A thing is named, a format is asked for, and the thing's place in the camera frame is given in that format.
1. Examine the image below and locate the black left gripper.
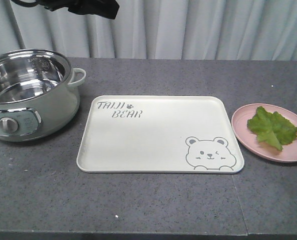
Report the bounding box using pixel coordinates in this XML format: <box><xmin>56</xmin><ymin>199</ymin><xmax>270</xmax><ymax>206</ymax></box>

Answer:
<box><xmin>42</xmin><ymin>0</ymin><xmax>120</xmax><ymax>20</ymax></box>

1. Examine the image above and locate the green lettuce leaf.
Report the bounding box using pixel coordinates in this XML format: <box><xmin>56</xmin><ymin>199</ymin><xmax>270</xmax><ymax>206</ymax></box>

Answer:
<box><xmin>247</xmin><ymin>106</ymin><xmax>297</xmax><ymax>151</ymax></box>

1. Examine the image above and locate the cream bear serving tray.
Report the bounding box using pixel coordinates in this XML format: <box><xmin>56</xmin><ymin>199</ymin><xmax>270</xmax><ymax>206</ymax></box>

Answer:
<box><xmin>76</xmin><ymin>95</ymin><xmax>245</xmax><ymax>174</ymax></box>

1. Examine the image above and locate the pink round plate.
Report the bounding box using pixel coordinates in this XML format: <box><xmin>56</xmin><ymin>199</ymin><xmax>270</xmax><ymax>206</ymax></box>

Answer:
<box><xmin>231</xmin><ymin>103</ymin><xmax>297</xmax><ymax>163</ymax></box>

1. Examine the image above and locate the green electric cooking pot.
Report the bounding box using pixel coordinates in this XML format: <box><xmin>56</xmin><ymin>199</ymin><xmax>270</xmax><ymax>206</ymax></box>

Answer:
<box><xmin>0</xmin><ymin>49</ymin><xmax>86</xmax><ymax>142</ymax></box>

